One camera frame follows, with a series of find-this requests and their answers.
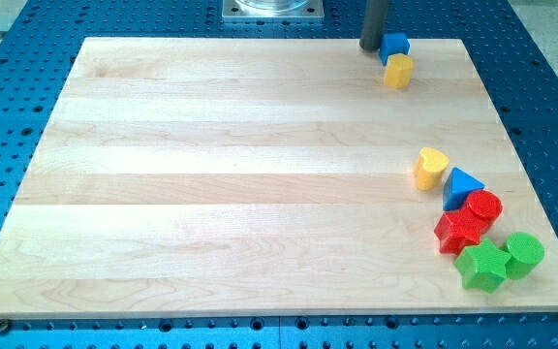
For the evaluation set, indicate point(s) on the left board clamp screw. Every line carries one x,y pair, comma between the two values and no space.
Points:
5,325

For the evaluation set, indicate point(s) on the wooden board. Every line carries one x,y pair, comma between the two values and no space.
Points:
252,177

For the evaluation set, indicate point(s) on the red cylinder block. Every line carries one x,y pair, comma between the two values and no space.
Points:
483,206

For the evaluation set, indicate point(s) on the green cylinder block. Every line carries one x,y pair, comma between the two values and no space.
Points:
526,252

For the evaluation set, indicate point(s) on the yellow hexagon block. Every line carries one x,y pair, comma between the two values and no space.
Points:
398,70

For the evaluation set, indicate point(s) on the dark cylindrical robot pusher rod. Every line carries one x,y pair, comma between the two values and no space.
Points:
375,17

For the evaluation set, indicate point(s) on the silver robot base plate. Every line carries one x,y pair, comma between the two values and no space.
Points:
272,9

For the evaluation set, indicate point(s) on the blue triangle block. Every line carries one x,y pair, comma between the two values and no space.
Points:
457,188

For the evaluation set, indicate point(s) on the yellow heart block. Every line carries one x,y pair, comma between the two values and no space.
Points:
429,168

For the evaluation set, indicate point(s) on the red star block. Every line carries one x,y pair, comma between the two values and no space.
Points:
458,229

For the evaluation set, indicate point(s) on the green star block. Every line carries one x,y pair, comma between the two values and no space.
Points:
482,266

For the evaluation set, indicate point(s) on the blue cube block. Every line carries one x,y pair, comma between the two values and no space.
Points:
393,43

